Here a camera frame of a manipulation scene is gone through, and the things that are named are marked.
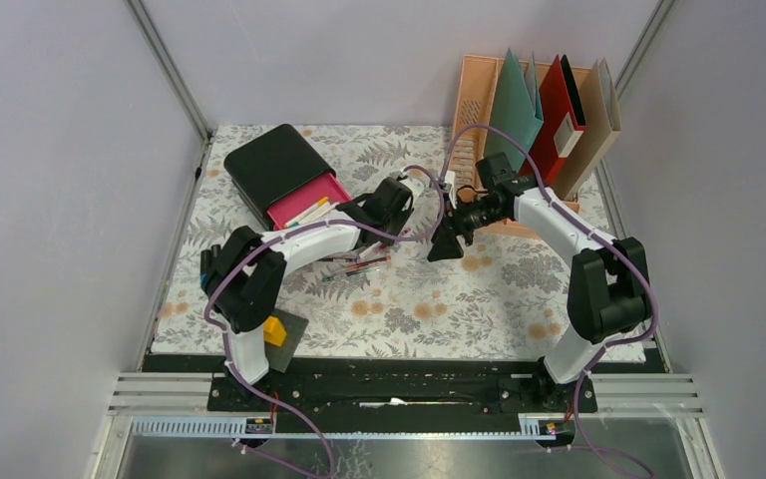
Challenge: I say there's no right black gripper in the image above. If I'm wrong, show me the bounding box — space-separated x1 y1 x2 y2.
427 192 506 264

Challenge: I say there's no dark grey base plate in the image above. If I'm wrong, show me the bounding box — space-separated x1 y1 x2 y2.
264 309 309 372

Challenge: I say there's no purple capped white marker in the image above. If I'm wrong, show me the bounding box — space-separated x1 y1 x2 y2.
357 241 388 262

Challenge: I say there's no blue highlighter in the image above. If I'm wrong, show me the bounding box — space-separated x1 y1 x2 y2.
199 249 213 292

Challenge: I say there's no black gel pen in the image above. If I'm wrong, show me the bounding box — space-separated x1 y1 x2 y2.
321 266 379 282

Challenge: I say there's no floral table mat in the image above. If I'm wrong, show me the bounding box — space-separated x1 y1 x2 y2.
151 125 570 360

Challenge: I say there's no yellow toy block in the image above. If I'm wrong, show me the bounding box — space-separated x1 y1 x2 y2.
262 315 288 347

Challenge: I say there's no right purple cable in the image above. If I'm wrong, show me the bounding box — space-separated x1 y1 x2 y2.
445 124 660 479

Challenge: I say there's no black mounting rail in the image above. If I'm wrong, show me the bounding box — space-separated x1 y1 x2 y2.
143 354 575 435

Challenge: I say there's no yellow white marker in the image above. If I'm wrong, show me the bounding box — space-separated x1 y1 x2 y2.
284 196 329 228

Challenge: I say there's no teal capped white marker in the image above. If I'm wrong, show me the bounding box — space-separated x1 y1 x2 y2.
292 202 336 228

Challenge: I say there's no purple cable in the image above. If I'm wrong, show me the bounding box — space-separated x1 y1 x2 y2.
445 124 660 479
202 165 447 479

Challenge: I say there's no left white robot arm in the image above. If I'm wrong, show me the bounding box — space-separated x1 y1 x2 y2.
199 175 423 410

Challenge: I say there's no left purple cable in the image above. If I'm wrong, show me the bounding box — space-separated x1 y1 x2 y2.
202 165 447 479

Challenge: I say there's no black pink drawer box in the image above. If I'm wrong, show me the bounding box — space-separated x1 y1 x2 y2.
223 124 351 231

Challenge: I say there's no teal folder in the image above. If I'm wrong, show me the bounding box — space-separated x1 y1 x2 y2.
489 49 544 153

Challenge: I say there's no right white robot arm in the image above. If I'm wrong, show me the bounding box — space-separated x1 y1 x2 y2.
428 153 653 411

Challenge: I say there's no peach plastic file organizer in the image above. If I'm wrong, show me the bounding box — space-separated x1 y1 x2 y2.
449 55 591 240

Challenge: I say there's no red folder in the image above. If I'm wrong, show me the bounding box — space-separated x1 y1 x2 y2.
529 55 586 186

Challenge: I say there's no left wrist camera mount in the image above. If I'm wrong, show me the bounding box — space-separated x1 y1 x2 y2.
395 172 426 199

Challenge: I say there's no dark red gel pen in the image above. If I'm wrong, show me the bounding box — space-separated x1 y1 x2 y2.
346 255 391 272

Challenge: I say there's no beige folder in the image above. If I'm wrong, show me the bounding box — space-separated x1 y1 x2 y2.
553 58 621 201

